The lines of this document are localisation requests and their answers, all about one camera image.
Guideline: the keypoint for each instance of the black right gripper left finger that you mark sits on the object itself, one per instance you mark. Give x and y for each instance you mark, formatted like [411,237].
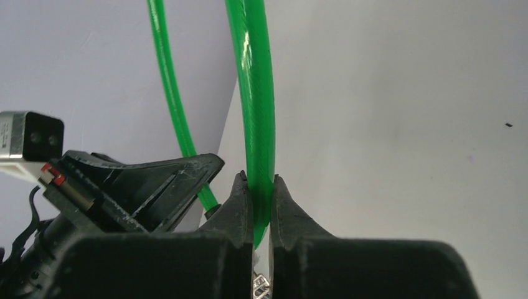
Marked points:
[215,261]

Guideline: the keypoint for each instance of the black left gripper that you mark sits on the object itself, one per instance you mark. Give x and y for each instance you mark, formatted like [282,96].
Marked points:
[95,195]

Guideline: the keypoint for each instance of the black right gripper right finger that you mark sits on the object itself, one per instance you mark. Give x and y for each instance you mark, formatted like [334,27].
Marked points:
[307,261]

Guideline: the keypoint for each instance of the silver keys of green lock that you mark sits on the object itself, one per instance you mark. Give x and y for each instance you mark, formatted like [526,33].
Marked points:
[261,287]

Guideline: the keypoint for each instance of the green cable lock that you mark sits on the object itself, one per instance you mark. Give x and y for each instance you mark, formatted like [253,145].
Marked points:
[251,46]

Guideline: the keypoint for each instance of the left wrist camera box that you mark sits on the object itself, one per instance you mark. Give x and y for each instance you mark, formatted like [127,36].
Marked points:
[28,141]

